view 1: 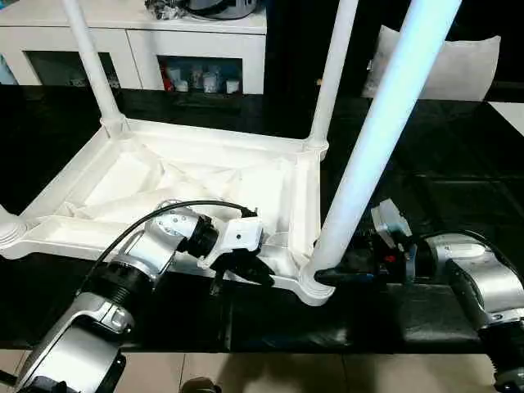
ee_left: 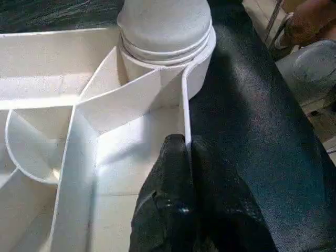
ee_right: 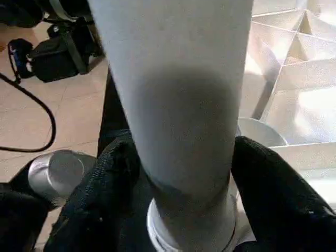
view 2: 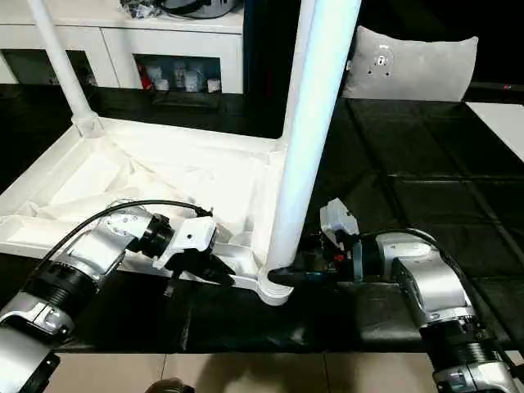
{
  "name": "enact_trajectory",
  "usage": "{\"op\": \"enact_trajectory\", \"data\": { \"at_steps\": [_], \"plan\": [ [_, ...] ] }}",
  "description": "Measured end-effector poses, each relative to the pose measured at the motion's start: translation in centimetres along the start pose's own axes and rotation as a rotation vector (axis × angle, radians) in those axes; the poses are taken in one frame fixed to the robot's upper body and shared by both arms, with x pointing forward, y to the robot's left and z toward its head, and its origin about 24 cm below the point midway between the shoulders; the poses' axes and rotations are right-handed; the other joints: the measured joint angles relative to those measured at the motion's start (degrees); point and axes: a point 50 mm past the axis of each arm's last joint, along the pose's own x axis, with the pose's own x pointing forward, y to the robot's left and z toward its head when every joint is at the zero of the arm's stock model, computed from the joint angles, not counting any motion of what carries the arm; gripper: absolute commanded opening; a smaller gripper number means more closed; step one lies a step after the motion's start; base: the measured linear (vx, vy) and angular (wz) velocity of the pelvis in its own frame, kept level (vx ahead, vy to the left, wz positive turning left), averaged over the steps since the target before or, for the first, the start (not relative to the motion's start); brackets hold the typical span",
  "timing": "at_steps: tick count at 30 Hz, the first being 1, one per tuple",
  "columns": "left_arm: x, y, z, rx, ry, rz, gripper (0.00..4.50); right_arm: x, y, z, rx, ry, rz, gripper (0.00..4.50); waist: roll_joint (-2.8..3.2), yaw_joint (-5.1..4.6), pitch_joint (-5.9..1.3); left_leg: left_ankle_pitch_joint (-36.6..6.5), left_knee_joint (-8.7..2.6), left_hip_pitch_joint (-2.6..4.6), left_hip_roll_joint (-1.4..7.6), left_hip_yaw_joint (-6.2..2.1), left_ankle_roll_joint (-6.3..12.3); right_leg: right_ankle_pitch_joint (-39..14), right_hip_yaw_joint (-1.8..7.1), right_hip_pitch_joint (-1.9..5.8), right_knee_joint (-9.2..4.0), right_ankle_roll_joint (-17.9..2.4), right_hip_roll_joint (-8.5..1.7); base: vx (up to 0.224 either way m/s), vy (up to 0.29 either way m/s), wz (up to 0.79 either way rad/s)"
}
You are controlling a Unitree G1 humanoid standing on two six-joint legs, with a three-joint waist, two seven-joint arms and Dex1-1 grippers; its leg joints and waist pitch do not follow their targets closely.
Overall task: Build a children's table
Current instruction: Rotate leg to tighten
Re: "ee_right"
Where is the white plastic table leg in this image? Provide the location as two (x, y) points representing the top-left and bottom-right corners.
(87, 0), (254, 252)

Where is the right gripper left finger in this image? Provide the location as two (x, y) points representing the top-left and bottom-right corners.
(43, 135), (142, 252)

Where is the white plastic table top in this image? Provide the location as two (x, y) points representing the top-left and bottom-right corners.
(234, 0), (336, 211)

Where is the black floor bag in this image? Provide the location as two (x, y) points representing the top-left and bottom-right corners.
(8, 31), (92, 83)

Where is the black floor cable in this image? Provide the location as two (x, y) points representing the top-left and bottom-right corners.
(0, 71), (57, 154)

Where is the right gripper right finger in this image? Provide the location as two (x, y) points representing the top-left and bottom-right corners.
(231, 135), (336, 252)

